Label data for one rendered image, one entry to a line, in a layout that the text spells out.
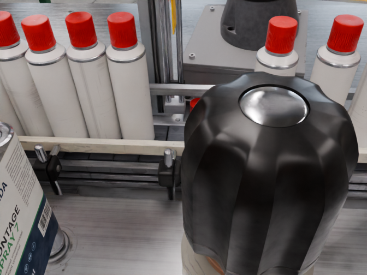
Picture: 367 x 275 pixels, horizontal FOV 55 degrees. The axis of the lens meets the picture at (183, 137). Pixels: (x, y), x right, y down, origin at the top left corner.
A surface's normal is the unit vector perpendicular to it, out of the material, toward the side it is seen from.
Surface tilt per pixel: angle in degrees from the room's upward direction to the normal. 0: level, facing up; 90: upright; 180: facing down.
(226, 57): 5
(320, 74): 90
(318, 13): 0
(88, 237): 0
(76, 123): 90
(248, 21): 77
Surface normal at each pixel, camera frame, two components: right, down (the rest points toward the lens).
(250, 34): -0.38, 0.46
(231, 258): -0.43, 0.63
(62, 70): 0.86, 0.33
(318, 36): -0.03, -0.73
